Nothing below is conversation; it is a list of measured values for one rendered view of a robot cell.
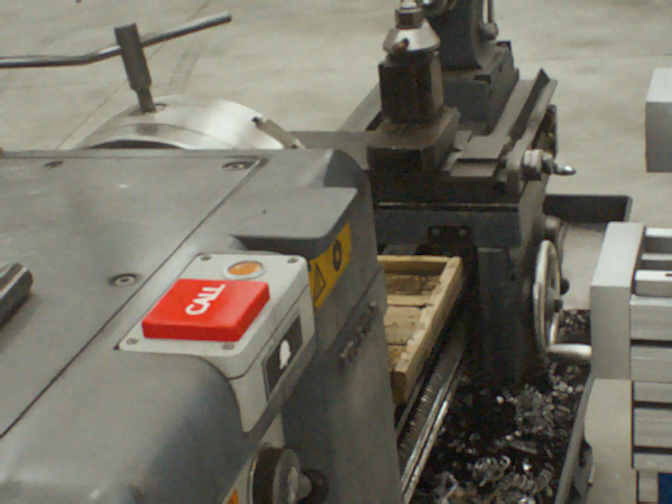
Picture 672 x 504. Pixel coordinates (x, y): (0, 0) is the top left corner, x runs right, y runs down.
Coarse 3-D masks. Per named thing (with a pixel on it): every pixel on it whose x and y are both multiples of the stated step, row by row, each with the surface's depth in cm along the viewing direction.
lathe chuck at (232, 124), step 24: (168, 96) 129; (192, 96) 128; (120, 120) 125; (144, 120) 123; (168, 120) 122; (192, 120) 123; (216, 120) 123; (240, 120) 125; (240, 144) 121; (264, 144) 123
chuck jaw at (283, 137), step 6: (270, 120) 132; (258, 126) 127; (264, 126) 128; (270, 126) 131; (276, 126) 132; (270, 132) 127; (276, 132) 128; (282, 132) 132; (288, 132) 132; (276, 138) 127; (282, 138) 128; (288, 138) 131; (294, 138) 132; (282, 144) 127; (288, 144) 127
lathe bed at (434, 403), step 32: (512, 96) 250; (544, 96) 248; (352, 128) 233; (480, 128) 227; (512, 128) 225; (544, 128) 246; (416, 256) 183; (448, 256) 180; (448, 320) 168; (448, 352) 170; (416, 384) 153; (448, 384) 172; (416, 416) 156; (416, 448) 158; (416, 480) 158
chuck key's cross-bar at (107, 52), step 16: (208, 16) 125; (224, 16) 125; (160, 32) 124; (176, 32) 124; (192, 32) 125; (112, 48) 123; (0, 64) 120; (16, 64) 121; (32, 64) 121; (48, 64) 121; (64, 64) 122; (80, 64) 122
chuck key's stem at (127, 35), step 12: (120, 24) 123; (132, 24) 123; (120, 36) 122; (132, 36) 123; (132, 48) 123; (132, 60) 123; (144, 60) 124; (132, 72) 124; (144, 72) 124; (132, 84) 124; (144, 84) 124; (144, 96) 125; (144, 108) 125
